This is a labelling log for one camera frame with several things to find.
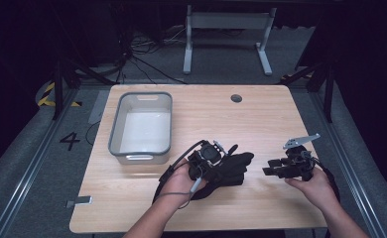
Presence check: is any person's left hand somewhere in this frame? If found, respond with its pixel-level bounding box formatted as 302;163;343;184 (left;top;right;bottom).
160;162;207;208

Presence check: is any grey floor tape patch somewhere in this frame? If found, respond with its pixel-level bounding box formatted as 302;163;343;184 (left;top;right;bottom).
87;89;111;125

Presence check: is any thin black floor cable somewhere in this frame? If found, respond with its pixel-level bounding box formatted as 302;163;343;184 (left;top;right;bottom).
84;120;102;147

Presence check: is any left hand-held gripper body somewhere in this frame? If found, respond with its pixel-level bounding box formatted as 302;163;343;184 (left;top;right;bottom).
188;139;229;181

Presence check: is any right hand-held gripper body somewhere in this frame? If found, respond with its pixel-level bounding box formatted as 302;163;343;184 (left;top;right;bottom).
282;133;322;181

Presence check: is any black metal stand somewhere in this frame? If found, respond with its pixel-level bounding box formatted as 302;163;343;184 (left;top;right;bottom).
51;59;117;121
279;60;335;124

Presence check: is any person's right hand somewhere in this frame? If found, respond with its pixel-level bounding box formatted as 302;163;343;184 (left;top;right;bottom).
284;167;338;213

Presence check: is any black sock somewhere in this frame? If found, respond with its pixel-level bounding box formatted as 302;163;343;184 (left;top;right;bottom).
210;144;256;186
191;177;246;201

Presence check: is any yellow black hazard tape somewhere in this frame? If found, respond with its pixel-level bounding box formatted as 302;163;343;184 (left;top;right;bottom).
37;81;83;108

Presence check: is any white bin with grey rim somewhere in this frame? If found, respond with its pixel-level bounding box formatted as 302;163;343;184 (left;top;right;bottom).
107;91;174;166

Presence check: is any small metal floor bracket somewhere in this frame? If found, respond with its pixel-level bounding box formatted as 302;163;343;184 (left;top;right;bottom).
64;195;93;209

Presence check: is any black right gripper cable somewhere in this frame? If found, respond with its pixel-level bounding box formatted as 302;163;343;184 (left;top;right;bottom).
301;150;342;203

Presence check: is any aluminium floor rail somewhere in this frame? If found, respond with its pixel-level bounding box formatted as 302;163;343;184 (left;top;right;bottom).
309;91;387;238
0;88;80;238

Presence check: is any grey cable with plug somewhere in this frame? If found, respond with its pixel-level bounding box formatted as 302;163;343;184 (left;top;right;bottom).
154;177;203;210

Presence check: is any tangle of floor cables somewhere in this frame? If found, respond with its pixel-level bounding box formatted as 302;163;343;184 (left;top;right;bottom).
114;26;189;85

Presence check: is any white desk frame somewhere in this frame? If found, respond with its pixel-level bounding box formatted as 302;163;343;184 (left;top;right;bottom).
183;4;278;76

